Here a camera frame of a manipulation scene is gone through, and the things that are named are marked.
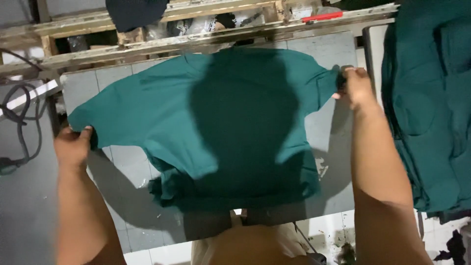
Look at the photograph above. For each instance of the person's right hand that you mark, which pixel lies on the person's right hand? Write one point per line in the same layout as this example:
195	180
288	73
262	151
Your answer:
358	88

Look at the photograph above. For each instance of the person's left hand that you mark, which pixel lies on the person's left hand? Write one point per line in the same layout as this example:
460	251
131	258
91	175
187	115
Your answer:
71	147

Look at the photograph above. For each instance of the teal green t-shirt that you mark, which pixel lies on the teal green t-shirt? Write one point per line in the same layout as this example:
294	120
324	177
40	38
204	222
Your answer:
220	125

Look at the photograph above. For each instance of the pile of teal green garments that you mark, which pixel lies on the pile of teal green garments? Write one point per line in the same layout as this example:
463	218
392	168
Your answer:
428	106

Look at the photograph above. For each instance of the dark navy cloth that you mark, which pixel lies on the dark navy cloth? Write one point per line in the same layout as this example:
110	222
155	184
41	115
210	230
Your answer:
134	13

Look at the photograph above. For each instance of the weathered wooden rack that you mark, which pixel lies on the weathered wooden rack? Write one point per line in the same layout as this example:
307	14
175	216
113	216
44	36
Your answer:
176	33

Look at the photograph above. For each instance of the dark cloth scraps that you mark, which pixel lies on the dark cloth scraps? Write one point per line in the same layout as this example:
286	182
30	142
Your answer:
454	250

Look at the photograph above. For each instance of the person's beige clothing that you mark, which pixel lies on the person's beige clothing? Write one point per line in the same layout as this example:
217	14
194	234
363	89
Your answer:
250	244

